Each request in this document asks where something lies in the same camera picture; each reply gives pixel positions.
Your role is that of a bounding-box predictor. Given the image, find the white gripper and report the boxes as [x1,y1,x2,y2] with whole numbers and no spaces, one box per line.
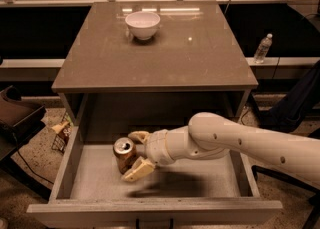
[121,130,174,182]

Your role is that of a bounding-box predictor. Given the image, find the orange soda can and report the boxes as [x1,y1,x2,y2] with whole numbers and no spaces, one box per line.
[113,137,137,174]

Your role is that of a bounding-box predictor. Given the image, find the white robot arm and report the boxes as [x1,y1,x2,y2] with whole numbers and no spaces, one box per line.
[122,112,320,189]

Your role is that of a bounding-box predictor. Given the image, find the open grey top drawer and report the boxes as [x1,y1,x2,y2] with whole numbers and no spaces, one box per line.
[26,119,284,229]

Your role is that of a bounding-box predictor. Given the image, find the grey cabinet counter top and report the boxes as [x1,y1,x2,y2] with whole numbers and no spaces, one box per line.
[52,1,257,93]

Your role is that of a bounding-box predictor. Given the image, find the white ceramic bowl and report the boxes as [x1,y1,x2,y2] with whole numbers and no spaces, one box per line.
[125,11,160,40]

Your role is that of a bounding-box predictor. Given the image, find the dark office chair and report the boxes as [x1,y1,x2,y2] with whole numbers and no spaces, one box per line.
[0,86,51,200]

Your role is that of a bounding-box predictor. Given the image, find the dark blue cloth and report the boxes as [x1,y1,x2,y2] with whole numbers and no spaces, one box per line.
[260,61,320,133]

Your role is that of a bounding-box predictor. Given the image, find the clear plastic water bottle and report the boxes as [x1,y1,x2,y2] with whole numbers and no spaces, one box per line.
[254,33,273,64]

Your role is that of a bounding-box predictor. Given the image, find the wire basket with snacks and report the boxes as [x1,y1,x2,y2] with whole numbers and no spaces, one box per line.
[51,113,72,153]

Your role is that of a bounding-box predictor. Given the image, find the black floor cable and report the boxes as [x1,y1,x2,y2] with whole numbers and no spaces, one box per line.
[239,107,251,124]

